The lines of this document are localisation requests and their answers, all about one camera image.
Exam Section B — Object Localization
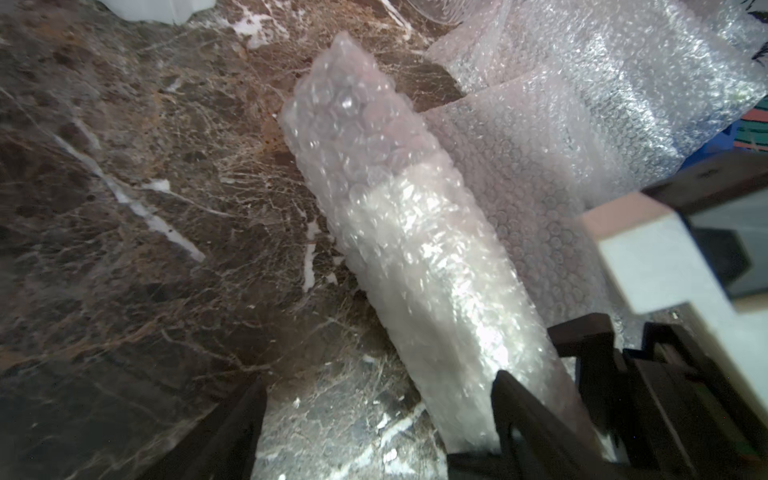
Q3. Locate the blue tape dispenser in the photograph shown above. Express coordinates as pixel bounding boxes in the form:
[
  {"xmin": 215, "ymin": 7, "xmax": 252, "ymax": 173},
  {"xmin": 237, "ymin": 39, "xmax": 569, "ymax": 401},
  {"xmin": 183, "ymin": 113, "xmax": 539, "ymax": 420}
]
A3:
[{"xmin": 680, "ymin": 120, "xmax": 741, "ymax": 170}]

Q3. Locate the bubble wrap sheet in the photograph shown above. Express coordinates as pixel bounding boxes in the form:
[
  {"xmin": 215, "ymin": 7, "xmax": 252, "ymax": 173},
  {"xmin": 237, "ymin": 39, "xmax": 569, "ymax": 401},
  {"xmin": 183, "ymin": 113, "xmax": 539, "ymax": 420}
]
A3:
[{"xmin": 279, "ymin": 32, "xmax": 598, "ymax": 453}]

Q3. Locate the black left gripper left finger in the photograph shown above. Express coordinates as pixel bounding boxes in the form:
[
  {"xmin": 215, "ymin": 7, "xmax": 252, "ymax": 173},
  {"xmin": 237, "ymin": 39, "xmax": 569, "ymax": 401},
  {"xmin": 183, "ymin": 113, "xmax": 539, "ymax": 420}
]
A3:
[{"xmin": 139, "ymin": 379, "xmax": 267, "ymax": 479}]

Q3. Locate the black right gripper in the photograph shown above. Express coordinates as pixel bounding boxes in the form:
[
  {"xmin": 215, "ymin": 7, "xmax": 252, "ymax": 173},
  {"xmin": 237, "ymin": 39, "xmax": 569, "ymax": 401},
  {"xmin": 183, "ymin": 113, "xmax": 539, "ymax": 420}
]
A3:
[{"xmin": 550, "ymin": 151, "xmax": 767, "ymax": 479}]

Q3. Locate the tall white ribbed vase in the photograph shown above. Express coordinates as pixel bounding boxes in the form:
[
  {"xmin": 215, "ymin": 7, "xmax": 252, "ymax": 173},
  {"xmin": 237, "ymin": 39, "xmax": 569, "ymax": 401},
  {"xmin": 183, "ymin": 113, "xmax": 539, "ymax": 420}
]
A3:
[{"xmin": 99, "ymin": 0, "xmax": 217, "ymax": 25}]

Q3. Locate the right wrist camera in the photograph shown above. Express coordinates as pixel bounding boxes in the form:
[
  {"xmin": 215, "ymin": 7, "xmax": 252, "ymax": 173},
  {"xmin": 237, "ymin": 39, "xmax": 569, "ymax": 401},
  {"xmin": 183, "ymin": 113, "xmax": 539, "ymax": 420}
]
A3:
[{"xmin": 579, "ymin": 192, "xmax": 767, "ymax": 420}]

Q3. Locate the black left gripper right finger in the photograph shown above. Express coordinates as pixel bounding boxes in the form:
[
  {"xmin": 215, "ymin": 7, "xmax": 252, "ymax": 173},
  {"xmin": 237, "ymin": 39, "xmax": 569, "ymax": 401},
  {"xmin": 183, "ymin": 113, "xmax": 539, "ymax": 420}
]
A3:
[{"xmin": 447, "ymin": 370, "xmax": 626, "ymax": 479}]

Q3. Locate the rear bubble wrap pile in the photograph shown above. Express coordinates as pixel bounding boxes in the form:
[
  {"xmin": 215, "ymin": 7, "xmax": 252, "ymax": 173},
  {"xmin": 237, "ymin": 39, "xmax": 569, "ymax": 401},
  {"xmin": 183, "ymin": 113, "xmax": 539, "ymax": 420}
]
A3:
[{"xmin": 416, "ymin": 1, "xmax": 767, "ymax": 333}]

